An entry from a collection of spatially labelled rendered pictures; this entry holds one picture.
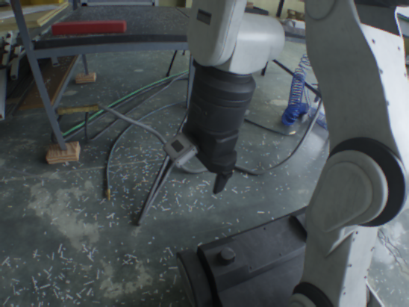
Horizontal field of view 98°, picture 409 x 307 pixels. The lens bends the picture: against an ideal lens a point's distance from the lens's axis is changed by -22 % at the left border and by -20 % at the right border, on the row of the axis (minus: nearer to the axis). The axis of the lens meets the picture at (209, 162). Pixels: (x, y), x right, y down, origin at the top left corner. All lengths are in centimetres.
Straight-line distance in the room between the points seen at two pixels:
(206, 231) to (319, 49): 76
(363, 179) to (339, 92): 15
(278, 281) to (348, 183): 45
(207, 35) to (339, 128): 26
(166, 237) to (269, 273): 42
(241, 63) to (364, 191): 23
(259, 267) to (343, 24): 61
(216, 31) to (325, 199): 29
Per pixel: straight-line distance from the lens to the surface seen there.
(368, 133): 37
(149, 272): 85
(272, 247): 73
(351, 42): 37
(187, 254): 68
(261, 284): 70
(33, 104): 122
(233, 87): 28
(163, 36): 99
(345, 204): 36
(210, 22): 25
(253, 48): 28
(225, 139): 33
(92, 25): 104
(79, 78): 208
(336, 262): 49
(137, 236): 91
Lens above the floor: 81
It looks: 44 degrees down
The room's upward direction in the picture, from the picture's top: 10 degrees clockwise
